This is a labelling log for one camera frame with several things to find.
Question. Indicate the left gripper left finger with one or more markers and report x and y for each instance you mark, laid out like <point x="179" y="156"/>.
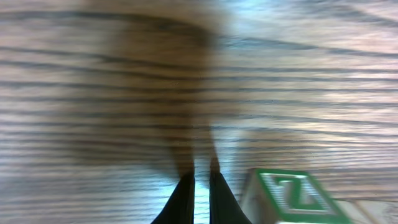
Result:
<point x="180" y="206"/>

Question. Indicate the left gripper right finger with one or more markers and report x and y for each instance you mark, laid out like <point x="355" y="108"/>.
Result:
<point x="224" y="209"/>

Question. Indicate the white block frog picture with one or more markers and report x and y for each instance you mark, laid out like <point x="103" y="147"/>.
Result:
<point x="274" y="196"/>

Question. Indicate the white block green edge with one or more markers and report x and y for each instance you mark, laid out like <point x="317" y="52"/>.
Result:
<point x="369" y="211"/>

